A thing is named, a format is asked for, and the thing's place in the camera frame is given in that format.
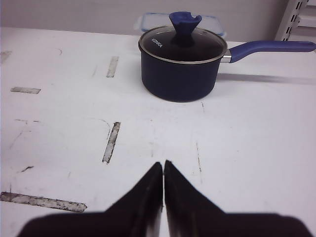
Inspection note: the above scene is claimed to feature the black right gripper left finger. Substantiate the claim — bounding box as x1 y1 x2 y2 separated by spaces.
18 162 162 237

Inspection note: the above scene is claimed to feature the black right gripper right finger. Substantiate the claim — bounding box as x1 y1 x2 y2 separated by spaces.
164 160 312 237

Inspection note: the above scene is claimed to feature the dark blue saucepan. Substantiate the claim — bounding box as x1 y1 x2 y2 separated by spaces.
138 40 316 103

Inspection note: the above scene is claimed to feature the glass lid blue knob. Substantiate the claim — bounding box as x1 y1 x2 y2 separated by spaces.
139 11 227 64

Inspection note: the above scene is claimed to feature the clear container blue-rimmed lid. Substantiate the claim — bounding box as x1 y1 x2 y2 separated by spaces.
133 12 227 38

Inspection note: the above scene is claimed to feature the white slotted shelf rail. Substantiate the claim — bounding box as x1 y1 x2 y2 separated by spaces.
275 0 316 42

